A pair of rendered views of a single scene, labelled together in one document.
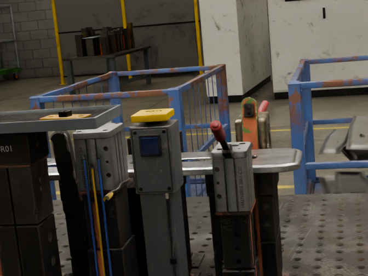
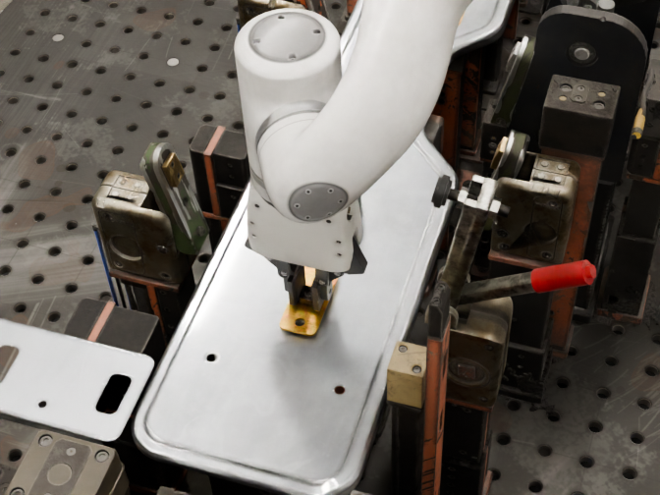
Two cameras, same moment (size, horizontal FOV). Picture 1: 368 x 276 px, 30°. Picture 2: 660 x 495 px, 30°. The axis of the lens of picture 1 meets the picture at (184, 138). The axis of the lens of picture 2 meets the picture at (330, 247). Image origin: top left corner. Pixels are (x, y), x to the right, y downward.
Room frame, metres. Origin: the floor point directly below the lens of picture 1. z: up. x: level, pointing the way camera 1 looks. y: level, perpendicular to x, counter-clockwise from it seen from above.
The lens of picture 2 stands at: (1.55, 1.64, 1.98)
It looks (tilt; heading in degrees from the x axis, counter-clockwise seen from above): 50 degrees down; 277
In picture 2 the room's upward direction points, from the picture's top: 3 degrees counter-clockwise
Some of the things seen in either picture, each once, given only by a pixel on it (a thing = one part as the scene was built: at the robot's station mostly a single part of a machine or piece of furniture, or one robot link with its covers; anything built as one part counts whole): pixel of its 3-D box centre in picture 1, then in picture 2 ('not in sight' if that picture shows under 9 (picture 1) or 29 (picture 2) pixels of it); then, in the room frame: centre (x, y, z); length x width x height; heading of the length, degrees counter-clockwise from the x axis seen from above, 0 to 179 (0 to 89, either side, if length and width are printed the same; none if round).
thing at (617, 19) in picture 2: not in sight; (576, 131); (1.39, 0.59, 0.94); 0.18 x 0.13 x 0.49; 77
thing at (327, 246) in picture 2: not in sight; (302, 212); (1.67, 0.90, 1.14); 0.10 x 0.07 x 0.11; 167
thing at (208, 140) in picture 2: not in sight; (233, 227); (1.79, 0.68, 0.84); 0.11 x 0.08 x 0.29; 167
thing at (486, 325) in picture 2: not in sight; (465, 410); (1.51, 0.94, 0.88); 0.07 x 0.06 x 0.35; 167
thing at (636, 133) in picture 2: not in sight; (643, 102); (1.34, 0.70, 1.09); 0.10 x 0.01 x 0.01; 77
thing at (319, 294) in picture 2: not in sight; (331, 281); (1.65, 0.91, 1.04); 0.03 x 0.03 x 0.07; 77
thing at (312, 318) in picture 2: not in sight; (309, 297); (1.67, 0.90, 1.01); 0.08 x 0.04 x 0.01; 77
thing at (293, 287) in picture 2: not in sight; (284, 270); (1.69, 0.90, 1.04); 0.03 x 0.03 x 0.07; 77
